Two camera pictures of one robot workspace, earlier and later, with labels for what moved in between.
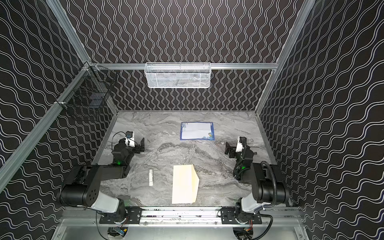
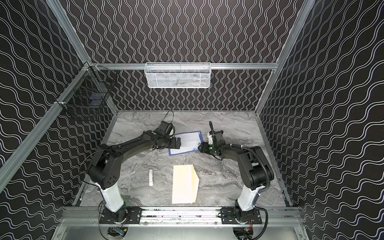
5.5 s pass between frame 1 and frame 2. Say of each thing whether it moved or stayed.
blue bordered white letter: moved
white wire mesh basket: stayed
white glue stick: stayed
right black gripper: moved
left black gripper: moved
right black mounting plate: stayed
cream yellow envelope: stayed
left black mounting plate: stayed
